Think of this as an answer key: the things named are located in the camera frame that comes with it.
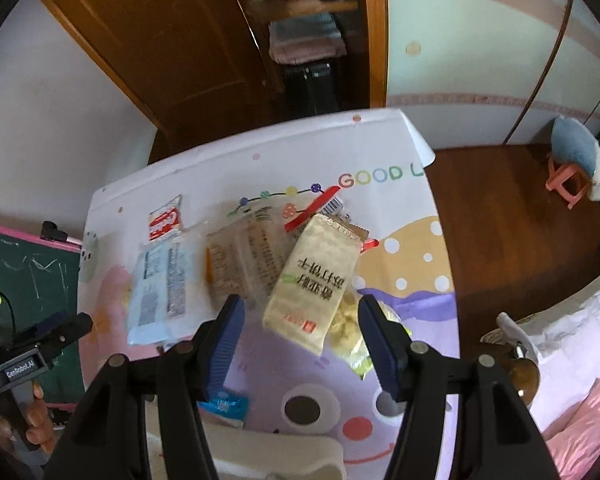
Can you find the pastel sliding wardrobe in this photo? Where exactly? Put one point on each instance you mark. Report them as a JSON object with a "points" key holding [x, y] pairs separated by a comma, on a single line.
{"points": [[480, 35]]}

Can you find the black clip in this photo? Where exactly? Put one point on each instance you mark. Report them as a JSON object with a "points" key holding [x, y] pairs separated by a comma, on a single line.
{"points": [[52, 231]]}

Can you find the clear packet with red trim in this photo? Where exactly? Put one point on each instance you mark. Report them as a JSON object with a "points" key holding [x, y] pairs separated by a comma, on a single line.
{"points": [[325, 202]]}

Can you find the translucent beige cracker packet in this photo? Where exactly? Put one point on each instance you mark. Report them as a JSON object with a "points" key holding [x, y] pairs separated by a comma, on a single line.
{"points": [[240, 260]]}

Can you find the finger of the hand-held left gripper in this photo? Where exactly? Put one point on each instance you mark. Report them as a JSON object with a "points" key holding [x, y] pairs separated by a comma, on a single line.
{"points": [[62, 330]]}

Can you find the printed cartoon tablecloth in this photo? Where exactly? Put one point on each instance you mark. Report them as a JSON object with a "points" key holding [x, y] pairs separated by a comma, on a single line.
{"points": [[300, 160]]}

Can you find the pink blanket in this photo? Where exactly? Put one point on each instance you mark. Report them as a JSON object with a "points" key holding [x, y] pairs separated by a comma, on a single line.
{"points": [[590, 425]]}

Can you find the red and white snack packet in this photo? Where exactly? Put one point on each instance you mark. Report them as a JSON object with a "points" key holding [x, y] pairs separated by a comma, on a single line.
{"points": [[165, 220]]}

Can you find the black bin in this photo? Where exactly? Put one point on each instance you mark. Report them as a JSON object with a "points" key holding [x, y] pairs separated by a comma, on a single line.
{"points": [[312, 87]]}

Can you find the person's left hand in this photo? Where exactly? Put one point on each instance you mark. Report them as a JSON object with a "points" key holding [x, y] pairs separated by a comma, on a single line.
{"points": [[36, 412]]}

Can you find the pink stool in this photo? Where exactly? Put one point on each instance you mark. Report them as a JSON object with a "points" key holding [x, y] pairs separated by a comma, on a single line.
{"points": [[565, 180]]}

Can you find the blue cushion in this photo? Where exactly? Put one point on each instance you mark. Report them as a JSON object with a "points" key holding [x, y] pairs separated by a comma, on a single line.
{"points": [[575, 145]]}

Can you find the white bed cover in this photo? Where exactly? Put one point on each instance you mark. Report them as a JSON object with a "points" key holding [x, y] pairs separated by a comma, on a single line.
{"points": [[575, 330]]}

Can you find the wooden shelf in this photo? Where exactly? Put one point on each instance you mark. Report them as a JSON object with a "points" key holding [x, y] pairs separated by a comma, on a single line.
{"points": [[300, 6]]}

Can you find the wooden door frame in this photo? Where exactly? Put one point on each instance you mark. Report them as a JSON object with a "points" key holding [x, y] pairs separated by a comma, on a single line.
{"points": [[374, 35]]}

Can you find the small blue candy packet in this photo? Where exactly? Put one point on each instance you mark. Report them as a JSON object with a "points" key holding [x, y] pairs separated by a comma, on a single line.
{"points": [[226, 406]]}

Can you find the white storage container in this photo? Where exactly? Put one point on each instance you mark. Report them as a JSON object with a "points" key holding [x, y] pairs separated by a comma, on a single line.
{"points": [[260, 455]]}

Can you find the yellow-green puffed snack packet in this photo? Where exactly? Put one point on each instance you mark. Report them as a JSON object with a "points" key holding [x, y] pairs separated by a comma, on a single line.
{"points": [[347, 325]]}

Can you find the light blue snack packet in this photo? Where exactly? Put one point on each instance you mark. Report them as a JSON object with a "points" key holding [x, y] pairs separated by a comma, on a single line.
{"points": [[155, 295]]}

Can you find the cream yellow cracker packet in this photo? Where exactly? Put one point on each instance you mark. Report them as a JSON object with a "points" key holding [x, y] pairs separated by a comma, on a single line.
{"points": [[310, 290]]}

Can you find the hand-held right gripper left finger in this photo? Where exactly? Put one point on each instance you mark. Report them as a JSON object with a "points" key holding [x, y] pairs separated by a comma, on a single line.
{"points": [[224, 347]]}

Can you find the green chalkboard with pink frame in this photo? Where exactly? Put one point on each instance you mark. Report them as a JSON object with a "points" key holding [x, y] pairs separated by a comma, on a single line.
{"points": [[35, 280]]}

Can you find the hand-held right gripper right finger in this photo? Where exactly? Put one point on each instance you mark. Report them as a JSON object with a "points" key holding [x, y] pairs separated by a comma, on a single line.
{"points": [[380, 350]]}

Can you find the folded towels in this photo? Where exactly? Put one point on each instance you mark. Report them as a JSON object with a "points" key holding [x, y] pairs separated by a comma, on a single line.
{"points": [[305, 40]]}

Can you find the wooden door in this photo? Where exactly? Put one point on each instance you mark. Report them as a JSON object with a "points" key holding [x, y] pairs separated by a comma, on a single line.
{"points": [[155, 45]]}

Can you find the brown round knob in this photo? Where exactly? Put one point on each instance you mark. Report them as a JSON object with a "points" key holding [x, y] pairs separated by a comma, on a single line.
{"points": [[522, 372]]}

